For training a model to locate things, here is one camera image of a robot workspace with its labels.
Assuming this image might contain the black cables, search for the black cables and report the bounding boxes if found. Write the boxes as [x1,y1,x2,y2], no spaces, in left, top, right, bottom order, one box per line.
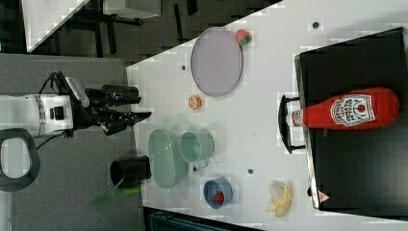
[38,70,65,95]

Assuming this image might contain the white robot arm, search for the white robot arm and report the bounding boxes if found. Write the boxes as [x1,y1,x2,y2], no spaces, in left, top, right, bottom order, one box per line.
[1,85,151,138]

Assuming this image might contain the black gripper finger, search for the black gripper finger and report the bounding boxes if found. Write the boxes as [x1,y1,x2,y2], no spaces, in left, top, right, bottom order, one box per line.
[99,112,152,136]
[92,85,141,107]

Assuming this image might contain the toy orange slice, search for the toy orange slice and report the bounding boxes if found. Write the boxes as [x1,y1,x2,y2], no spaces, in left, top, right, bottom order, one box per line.
[188,95,202,110]

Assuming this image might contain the green spatula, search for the green spatula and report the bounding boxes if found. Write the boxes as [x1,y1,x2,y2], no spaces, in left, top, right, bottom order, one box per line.
[90,179,141,208]

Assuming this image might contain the grey round plate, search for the grey round plate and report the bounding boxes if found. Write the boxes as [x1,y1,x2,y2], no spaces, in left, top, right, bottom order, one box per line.
[191,27,242,97]

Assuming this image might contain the dark blue metal frame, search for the dark blue metal frame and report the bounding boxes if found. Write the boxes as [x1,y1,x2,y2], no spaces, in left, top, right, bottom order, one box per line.
[143,206,261,231]

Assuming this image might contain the green oval colander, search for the green oval colander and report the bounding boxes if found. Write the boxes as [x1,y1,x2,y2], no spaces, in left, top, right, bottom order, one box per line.
[148,129,189,190]

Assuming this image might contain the black toaster oven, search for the black toaster oven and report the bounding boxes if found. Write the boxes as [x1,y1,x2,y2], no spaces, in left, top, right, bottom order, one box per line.
[278,28,407,220]

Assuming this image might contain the black utensil cup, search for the black utensil cup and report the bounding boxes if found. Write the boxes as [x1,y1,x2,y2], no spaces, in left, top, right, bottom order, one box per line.
[110,156,152,187]

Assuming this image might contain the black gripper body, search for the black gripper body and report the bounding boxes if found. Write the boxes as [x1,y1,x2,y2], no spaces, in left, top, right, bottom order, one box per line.
[73,89,108,130]

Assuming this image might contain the red plush ketchup bottle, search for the red plush ketchup bottle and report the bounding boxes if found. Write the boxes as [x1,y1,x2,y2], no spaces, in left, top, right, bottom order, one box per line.
[285,88,400,131]

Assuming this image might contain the toy strawberry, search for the toy strawberry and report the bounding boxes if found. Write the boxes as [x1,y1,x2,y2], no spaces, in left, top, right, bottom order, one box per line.
[236,30,251,45]

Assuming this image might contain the blue bowl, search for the blue bowl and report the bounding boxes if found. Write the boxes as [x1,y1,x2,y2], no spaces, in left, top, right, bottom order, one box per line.
[203,177,234,210]

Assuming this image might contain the small red toy berry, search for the small red toy berry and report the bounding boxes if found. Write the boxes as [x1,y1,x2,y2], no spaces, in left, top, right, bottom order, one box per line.
[214,192,224,205]

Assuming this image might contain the toy peeled banana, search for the toy peeled banana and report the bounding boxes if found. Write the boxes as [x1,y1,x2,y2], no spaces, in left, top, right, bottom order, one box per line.
[267,182,293,218]

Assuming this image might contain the green mug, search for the green mug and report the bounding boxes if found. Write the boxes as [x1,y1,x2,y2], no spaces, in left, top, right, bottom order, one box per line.
[179,130,215,171]

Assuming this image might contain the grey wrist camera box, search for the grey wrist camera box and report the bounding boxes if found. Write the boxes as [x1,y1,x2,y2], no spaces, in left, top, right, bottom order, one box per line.
[64,77,89,108]

